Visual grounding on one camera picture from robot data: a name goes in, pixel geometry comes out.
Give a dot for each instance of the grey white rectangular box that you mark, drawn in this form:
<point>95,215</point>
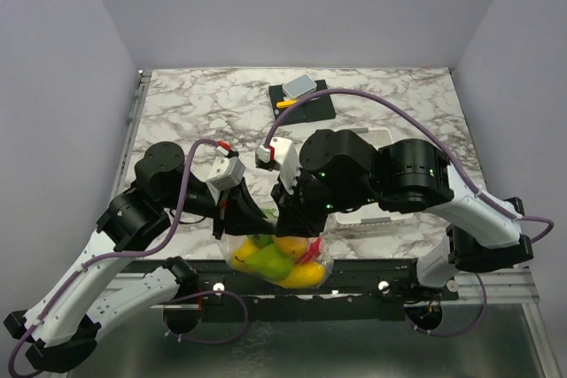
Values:
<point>299,87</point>

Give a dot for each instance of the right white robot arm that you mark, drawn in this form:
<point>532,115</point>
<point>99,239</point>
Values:
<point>484,233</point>

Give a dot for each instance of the yellow toy mango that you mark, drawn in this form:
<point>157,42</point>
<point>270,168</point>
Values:
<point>304,276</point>

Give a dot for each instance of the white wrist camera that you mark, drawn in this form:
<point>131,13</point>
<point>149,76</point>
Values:
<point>280,155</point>
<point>225,173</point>

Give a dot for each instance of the green toy pear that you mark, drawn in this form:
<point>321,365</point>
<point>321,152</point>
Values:
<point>270,263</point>

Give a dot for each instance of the green toy fruit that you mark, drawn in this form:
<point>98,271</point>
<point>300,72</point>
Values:
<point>271,217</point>

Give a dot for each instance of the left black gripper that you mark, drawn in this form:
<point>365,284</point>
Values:
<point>243,213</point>

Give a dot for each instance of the yellow handled knife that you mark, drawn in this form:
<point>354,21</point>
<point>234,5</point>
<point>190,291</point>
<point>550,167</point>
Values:
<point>285,104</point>

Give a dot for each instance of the white perforated plastic basket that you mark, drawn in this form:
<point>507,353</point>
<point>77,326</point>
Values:
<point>370,215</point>

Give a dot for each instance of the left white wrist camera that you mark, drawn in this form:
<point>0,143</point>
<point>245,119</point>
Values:
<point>225,173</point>

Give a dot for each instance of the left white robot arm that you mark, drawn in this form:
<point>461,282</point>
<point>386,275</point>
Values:
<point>64,327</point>

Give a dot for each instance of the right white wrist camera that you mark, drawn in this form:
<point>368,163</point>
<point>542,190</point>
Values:
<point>280,155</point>

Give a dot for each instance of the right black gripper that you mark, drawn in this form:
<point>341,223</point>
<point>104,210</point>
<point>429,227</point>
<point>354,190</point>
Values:
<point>291,218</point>

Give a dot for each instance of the black cutting board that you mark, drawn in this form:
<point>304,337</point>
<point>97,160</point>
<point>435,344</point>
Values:
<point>316,110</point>

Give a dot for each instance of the orange toy pepper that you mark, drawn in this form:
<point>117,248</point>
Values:
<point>291,246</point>

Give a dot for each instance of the clear zip top bag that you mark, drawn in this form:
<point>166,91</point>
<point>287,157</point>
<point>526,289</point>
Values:
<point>228,244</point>

